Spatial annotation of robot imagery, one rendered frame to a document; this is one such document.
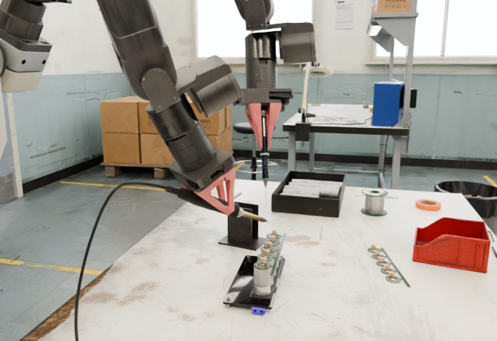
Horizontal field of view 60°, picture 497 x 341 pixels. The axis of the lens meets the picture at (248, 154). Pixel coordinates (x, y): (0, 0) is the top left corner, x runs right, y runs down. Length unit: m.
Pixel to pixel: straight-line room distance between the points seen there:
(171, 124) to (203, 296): 0.27
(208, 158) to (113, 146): 3.85
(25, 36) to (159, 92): 0.45
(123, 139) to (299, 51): 3.70
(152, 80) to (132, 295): 0.34
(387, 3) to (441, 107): 2.52
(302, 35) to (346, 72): 4.17
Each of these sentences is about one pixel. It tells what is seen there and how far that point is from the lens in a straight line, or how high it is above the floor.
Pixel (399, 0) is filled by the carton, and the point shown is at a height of 1.44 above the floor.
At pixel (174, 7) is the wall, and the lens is 5.41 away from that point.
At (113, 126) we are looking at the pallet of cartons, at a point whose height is 0.51.
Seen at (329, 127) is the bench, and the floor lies 0.74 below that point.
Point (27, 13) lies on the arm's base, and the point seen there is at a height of 1.19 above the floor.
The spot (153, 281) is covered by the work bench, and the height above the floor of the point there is 0.75.
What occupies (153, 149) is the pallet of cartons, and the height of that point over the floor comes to 0.29.
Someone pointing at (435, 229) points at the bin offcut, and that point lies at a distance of 0.93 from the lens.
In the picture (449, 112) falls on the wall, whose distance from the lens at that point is 5.05.
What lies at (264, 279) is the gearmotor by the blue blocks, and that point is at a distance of 0.65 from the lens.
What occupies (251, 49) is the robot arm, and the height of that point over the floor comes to 1.12.
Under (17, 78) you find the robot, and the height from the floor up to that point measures 1.07.
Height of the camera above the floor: 1.10
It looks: 12 degrees down
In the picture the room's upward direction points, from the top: straight up
